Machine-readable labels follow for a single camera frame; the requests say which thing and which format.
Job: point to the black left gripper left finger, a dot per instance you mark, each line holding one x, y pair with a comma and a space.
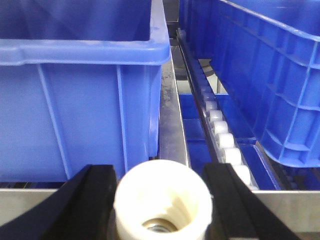
79, 210

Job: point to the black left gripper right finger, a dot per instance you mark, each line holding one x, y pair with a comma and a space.
237, 212

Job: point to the white plastic valve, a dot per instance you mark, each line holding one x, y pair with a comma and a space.
162, 200

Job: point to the blue lower shelf box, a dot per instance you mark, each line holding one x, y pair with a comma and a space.
245, 159

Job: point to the blue shelf box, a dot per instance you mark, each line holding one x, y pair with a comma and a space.
245, 159
80, 84
266, 53

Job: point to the steel shelf front beam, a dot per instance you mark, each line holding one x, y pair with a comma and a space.
298, 209

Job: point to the blue shelf box left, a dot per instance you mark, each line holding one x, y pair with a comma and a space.
80, 84

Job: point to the blue shelf box right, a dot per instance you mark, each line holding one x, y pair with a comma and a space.
266, 53

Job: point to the white roller track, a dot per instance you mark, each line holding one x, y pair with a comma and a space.
222, 144

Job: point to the steel shelf divider rail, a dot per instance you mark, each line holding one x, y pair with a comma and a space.
172, 143

